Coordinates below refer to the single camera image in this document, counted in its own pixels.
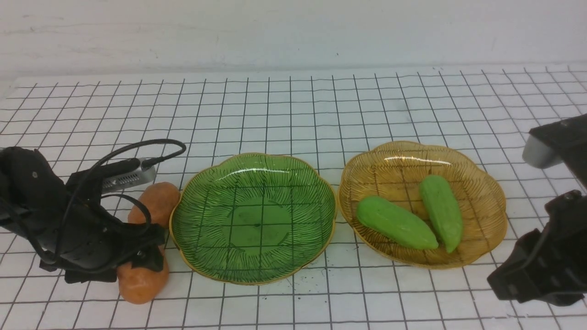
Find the green cucumber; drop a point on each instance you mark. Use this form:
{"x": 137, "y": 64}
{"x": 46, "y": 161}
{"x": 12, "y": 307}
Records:
{"x": 443, "y": 210}
{"x": 395, "y": 223}

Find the white grid tablecloth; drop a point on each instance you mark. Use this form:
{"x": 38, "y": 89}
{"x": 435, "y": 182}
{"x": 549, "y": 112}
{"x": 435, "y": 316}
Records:
{"x": 324, "y": 118}

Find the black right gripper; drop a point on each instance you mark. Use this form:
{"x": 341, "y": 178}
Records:
{"x": 548, "y": 265}

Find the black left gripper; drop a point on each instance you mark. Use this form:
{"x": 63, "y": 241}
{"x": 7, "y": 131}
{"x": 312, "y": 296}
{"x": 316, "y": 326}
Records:
{"x": 88, "y": 237}

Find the amber glass plate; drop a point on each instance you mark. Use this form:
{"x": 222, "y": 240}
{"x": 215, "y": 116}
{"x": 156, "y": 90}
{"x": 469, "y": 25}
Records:
{"x": 394, "y": 171}

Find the orange potato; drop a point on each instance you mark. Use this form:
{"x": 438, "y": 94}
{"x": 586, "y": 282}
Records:
{"x": 141, "y": 285}
{"x": 161, "y": 199}

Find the green glass plate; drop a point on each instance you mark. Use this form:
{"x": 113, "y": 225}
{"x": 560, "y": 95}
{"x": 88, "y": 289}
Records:
{"x": 254, "y": 219}

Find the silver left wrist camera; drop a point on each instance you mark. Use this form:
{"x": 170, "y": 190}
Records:
{"x": 112, "y": 177}

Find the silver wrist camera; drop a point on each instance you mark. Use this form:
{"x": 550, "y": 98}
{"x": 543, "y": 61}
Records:
{"x": 561, "y": 142}
{"x": 112, "y": 177}

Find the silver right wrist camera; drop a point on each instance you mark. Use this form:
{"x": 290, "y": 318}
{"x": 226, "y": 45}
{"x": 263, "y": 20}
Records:
{"x": 561, "y": 142}

